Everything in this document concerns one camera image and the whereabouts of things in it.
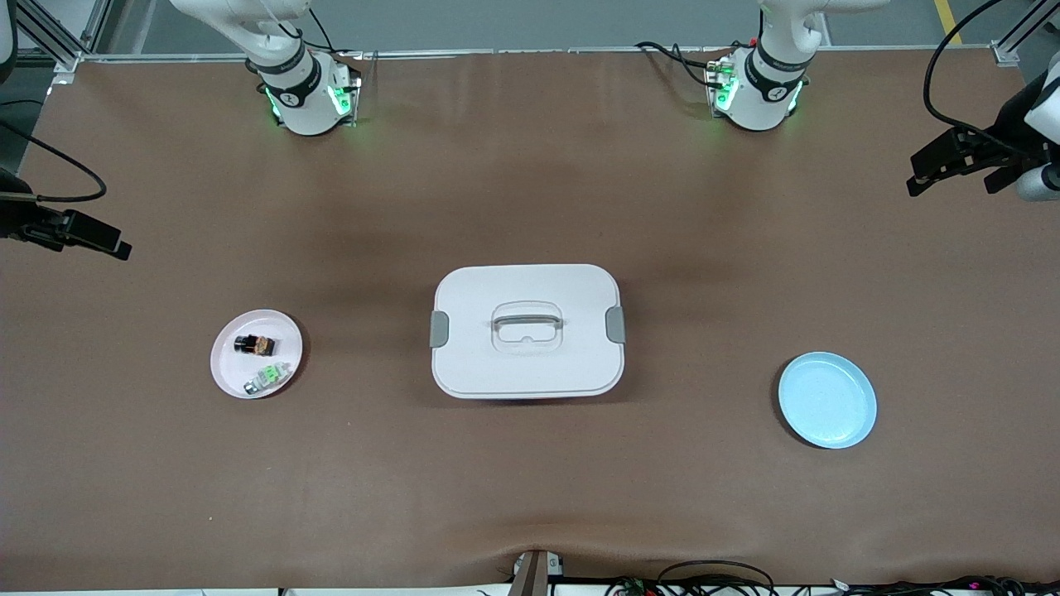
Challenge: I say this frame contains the pink round plate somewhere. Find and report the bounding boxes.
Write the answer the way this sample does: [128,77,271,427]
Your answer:
[210,309,304,401]

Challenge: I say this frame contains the light blue round plate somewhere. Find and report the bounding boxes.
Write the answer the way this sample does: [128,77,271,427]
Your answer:
[778,352,878,450]

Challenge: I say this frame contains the white lidded box grey latches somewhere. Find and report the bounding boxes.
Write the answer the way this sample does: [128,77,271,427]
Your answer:
[429,263,627,401]

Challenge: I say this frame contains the brown table mat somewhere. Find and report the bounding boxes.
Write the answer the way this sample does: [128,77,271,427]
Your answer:
[0,46,1060,593]

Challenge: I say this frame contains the aluminium frame profile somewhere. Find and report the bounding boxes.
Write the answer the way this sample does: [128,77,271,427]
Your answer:
[992,0,1046,67]
[17,0,113,74]

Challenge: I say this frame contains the green switch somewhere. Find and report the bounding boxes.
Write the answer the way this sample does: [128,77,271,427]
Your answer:
[243,361,292,395]

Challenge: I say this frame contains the black left arm base cables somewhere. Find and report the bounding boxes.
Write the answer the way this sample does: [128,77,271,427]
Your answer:
[634,41,723,90]

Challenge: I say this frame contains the black right arm base cable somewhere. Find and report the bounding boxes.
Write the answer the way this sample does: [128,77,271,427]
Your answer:
[308,8,353,57]

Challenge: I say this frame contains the black cable bundle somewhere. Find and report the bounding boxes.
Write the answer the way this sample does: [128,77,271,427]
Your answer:
[605,575,1060,596]

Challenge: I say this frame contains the black cable loop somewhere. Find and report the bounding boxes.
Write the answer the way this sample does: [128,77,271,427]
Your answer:
[657,560,777,596]

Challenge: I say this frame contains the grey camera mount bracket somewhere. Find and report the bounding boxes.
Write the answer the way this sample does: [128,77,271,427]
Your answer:
[508,550,566,596]

